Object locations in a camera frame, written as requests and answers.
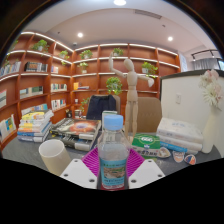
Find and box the tan upholstered chair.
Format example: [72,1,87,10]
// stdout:
[124,96,163,134]

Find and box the pink and white flower bouquet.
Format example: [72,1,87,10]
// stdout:
[198,68,224,111]

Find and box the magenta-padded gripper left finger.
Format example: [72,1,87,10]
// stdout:
[59,147,101,190]

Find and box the wooden artist mannequin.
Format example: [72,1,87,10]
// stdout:
[108,53,155,139]

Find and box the green and white tissue box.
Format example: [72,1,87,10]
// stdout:
[131,133,162,158]

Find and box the clear blue-capped water bottle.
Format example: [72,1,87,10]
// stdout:
[97,114,132,192]

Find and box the dark blue chair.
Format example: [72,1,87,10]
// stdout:
[85,94,118,121]

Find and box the small printed badge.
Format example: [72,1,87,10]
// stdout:
[183,153,197,166]
[172,150,185,164]

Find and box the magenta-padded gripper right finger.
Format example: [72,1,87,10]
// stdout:
[127,148,167,190]

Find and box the stack of white books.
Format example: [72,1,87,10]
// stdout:
[155,117,204,155]

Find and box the white pitcher vase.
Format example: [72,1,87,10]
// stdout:
[200,109,224,154]

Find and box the black ceiling track rail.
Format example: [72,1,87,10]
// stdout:
[190,49,219,62]

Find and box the stack of galaxy-cover books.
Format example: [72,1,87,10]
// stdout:
[48,117,102,152]

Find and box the cream ceramic mug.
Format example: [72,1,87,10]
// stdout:
[38,139,73,177]

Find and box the orange wooden shelf unit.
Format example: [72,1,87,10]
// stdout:
[0,31,181,151]

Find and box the ceiling air vent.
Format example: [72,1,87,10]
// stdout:
[134,9,163,20]

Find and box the stack of colourful books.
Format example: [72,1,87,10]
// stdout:
[16,109,55,143]

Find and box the tall green and white carton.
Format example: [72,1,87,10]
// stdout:
[101,110,118,129]

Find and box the grey window curtain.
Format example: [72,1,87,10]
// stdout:
[193,58,219,71]

